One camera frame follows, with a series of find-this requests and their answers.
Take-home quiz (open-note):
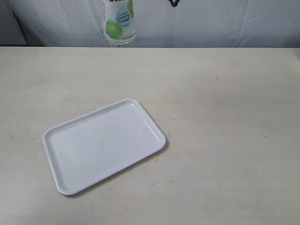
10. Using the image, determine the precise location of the white backdrop cloth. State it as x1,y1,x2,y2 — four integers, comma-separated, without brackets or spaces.
0,0,300,48

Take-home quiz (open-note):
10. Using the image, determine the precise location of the clear lime drink bottle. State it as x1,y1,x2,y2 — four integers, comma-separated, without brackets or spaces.
103,0,136,45

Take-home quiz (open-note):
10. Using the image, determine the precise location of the white rectangular plastic tray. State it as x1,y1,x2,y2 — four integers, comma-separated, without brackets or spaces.
42,98,166,196

